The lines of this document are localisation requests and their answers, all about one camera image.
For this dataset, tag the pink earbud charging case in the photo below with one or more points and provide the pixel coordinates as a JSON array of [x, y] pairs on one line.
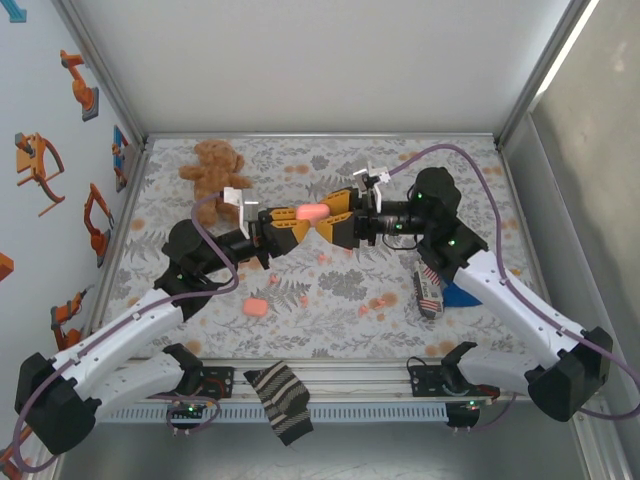
[[312, 211]]

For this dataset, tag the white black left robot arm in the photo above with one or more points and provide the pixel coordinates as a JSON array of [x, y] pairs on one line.
[[125, 325]]

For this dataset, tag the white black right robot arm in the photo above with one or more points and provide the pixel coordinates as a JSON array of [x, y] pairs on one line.
[[505, 320]]

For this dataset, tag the floral tablecloth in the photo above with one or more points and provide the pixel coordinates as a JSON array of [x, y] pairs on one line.
[[300, 155]]

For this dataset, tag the brown teddy bear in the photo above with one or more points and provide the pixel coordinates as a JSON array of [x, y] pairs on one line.
[[215, 175]]

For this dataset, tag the american flag packet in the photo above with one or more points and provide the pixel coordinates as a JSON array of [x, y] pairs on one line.
[[430, 300]]

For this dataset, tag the blue cloth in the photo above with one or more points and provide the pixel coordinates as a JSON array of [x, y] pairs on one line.
[[460, 297]]

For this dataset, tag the blue orange machine sticker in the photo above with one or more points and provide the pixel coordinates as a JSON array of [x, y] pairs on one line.
[[120, 155]]

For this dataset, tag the black beige striped sock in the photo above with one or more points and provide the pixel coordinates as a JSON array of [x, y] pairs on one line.
[[280, 400]]

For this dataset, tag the orange gripper claw sticker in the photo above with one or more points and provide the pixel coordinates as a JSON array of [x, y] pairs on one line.
[[35, 160]]

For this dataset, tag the orange block sticker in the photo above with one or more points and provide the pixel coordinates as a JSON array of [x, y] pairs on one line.
[[5, 265]]

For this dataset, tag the blue shape sticker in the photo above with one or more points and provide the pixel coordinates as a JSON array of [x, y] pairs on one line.
[[15, 10]]

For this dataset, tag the thin aluminium rail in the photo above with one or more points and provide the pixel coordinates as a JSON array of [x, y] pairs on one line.
[[320, 135]]

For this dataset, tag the aluminium side rail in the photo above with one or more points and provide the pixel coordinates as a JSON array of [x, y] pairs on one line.
[[138, 170], [527, 225]]

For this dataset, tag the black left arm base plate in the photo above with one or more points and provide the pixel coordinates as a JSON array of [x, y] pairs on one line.
[[225, 382]]

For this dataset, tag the wide aluminium rail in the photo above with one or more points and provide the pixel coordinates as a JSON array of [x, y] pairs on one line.
[[350, 380]]

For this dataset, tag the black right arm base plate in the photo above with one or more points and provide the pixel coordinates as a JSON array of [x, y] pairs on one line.
[[422, 382]]

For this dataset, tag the aluminium frame post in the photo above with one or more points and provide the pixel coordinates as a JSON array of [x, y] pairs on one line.
[[106, 75], [543, 75]]

